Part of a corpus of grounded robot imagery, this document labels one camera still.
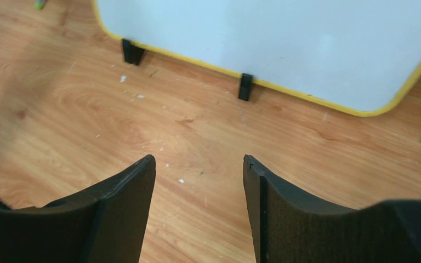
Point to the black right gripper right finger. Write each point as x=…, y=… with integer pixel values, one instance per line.
x=289, y=224

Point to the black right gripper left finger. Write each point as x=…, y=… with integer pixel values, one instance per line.
x=105, y=222

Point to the yellow framed whiteboard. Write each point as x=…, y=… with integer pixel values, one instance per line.
x=358, y=57

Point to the green whiteboard marker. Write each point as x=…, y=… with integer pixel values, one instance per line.
x=39, y=4

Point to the black whiteboard foot right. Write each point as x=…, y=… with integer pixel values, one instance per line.
x=245, y=87

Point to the black whiteboard foot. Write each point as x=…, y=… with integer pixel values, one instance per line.
x=245, y=87
x=131, y=54

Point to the black whiteboard foot left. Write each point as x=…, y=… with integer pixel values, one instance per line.
x=131, y=54

